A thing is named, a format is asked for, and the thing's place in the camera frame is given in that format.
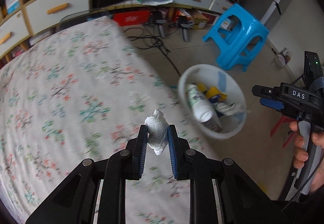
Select narrow grey drawer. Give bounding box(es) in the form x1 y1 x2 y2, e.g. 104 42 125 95
209 0 233 14

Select red flat box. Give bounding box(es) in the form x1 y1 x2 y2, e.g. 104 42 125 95
113 11 152 26

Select red metal stand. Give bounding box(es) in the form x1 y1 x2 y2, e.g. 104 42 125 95
270 116 294 148

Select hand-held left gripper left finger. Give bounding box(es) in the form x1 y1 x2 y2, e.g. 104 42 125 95
25 125 148 224

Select wide white drawer orange handle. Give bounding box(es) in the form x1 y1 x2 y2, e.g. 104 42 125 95
25 0 90 34

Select floral tablecloth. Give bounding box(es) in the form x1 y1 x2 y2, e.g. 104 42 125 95
0 16 221 224

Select blue and white shelf box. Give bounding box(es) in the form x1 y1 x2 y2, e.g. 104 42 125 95
5 0 21 14

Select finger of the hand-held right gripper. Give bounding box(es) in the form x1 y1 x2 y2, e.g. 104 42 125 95
252 85 281 99
260 99 285 111

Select brown cardboard box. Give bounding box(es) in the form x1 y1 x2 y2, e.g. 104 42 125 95
191 10 218 29

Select black floor cables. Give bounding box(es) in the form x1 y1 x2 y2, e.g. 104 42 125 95
127 28 183 75

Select white tissue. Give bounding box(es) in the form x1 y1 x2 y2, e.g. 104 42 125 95
144 109 169 155

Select yellow snack packet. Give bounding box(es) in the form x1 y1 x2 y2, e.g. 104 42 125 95
197 83 227 103

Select blue plastic stool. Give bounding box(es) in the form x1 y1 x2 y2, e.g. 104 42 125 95
202 3 269 72

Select white plastic wastebasket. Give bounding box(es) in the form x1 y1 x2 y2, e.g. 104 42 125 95
177 64 247 140

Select printed paper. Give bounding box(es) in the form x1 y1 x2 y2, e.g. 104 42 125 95
216 102 250 116

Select small white drawer orange handle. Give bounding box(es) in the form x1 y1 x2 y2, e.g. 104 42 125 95
0 10 29 58

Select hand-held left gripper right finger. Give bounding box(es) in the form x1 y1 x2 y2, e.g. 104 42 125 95
167 124 290 224

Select white bottle green label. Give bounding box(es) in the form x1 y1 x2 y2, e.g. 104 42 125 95
186 83 213 123

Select person's right hand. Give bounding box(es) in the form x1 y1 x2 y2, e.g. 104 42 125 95
290 121 324 190

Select black tool grey handle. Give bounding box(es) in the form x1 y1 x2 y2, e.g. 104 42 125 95
148 11 166 38
175 15 193 42

